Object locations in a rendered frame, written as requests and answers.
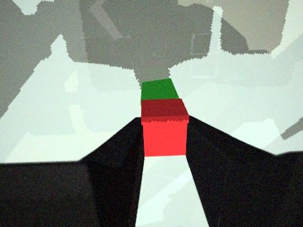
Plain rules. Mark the red block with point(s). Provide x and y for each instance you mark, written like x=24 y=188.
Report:
x=164 y=127

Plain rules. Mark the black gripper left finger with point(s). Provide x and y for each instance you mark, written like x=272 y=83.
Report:
x=100 y=190

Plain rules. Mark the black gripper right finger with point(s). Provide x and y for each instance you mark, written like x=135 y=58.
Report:
x=240 y=185

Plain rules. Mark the green block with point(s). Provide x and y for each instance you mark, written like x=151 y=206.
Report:
x=157 y=84
x=160 y=93

